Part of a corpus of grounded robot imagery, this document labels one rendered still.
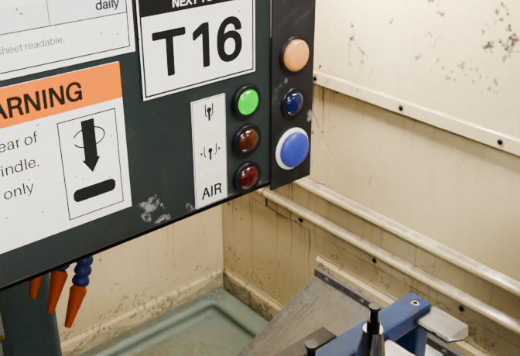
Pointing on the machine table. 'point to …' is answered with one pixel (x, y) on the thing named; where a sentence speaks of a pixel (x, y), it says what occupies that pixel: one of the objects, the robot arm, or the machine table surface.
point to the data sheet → (63, 16)
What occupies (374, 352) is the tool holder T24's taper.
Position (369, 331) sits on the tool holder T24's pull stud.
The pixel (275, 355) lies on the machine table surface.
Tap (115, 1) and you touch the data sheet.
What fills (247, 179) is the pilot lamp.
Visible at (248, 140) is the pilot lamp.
